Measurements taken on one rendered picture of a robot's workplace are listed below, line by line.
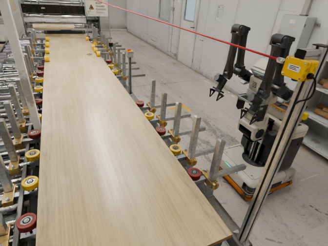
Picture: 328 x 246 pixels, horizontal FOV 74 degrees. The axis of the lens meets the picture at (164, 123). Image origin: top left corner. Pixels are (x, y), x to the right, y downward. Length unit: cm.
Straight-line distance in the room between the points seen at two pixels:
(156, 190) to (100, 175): 33
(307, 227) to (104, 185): 200
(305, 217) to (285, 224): 26
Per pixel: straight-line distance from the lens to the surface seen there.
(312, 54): 79
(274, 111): 244
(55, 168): 143
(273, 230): 245
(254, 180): 239
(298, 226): 261
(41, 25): 560
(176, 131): 169
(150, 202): 117
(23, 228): 120
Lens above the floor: 181
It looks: 31 degrees down
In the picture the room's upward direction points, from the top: 4 degrees clockwise
